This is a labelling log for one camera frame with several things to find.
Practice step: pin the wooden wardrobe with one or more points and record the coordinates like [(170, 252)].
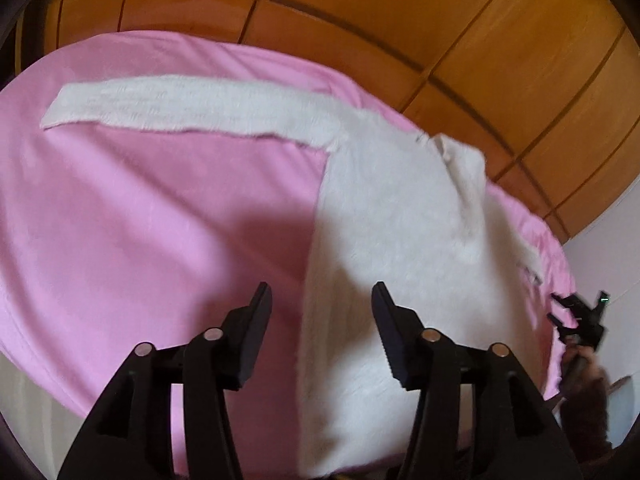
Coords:
[(450, 20)]

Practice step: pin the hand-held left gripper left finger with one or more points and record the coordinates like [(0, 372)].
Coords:
[(257, 320)]

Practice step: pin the pink bed sheet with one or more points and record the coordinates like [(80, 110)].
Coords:
[(125, 210)]

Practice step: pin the white knit sweater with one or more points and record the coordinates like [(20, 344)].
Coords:
[(390, 220)]

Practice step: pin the person's right forearm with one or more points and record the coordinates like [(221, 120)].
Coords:
[(585, 420)]

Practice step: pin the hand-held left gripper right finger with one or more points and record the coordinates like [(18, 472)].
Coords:
[(389, 325)]

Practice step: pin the person's right hand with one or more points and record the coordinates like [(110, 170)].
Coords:
[(570, 357)]

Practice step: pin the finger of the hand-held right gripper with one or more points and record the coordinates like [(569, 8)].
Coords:
[(566, 304), (560, 324)]

